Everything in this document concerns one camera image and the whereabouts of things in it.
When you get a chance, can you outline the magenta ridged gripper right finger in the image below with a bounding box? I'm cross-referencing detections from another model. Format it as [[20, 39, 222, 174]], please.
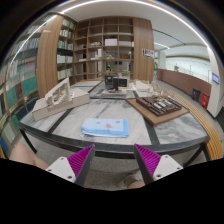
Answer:
[[134, 144, 182, 184]]

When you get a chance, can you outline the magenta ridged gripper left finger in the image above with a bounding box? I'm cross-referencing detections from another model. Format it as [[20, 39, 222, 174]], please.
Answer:
[[46, 145, 95, 186]]

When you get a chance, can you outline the light blue towel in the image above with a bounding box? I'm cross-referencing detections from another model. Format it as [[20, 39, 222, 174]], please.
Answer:
[[81, 118, 129, 137]]

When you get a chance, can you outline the person's bare knee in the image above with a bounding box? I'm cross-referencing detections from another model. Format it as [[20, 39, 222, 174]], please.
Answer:
[[11, 142, 49, 170]]

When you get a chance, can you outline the brown architectural model on board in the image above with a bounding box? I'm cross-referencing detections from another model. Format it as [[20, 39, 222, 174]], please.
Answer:
[[127, 96, 189, 125]]

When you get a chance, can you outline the curved wooden bench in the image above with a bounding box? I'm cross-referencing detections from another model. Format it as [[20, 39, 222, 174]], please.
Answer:
[[168, 90, 223, 160]]

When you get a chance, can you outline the white architectural model on base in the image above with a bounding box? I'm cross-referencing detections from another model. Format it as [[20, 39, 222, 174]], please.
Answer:
[[32, 78, 90, 121]]

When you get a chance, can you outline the small white model far table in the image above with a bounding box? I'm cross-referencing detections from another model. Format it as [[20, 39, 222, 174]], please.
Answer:
[[134, 79, 150, 91]]

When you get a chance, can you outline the dark blue waste bin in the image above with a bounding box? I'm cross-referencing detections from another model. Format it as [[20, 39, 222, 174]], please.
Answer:
[[192, 88, 201, 102]]

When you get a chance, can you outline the red waste bin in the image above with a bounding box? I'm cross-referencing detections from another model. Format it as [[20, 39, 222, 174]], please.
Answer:
[[201, 93, 209, 109]]

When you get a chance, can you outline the black box on table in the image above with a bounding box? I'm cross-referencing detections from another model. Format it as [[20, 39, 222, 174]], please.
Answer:
[[105, 75, 129, 90]]

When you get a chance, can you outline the side bookshelf with books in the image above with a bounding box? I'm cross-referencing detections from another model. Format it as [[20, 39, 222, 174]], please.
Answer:
[[0, 13, 76, 158]]

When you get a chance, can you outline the wooden open bookshelf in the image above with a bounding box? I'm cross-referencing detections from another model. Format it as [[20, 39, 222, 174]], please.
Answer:
[[74, 16, 134, 82]]

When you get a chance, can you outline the wall-mounted screen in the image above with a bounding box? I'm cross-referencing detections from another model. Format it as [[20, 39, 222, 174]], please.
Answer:
[[212, 73, 220, 84]]

